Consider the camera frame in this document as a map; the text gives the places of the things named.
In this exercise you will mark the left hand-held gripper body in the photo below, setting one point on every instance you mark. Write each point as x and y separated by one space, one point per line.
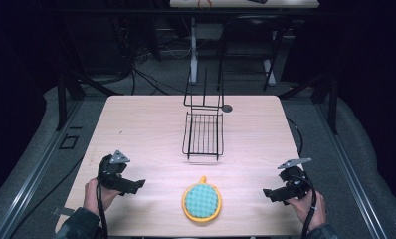
110 174

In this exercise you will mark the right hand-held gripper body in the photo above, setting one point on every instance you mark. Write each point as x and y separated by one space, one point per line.
297 181

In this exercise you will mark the round teal yellow-rimmed sponge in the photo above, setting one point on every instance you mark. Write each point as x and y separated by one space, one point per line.
202 200

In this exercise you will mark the person's left hand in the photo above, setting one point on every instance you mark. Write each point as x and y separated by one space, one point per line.
93 195

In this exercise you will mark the person's right hand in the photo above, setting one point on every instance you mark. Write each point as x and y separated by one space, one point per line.
305 207

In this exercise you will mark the black metal stand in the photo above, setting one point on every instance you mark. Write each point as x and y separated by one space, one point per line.
332 103
64 99

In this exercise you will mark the white desk with white legs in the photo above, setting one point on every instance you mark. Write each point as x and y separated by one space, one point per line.
239 4

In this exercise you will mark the grey metal floor rail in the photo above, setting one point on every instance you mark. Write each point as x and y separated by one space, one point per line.
30 179
348 172

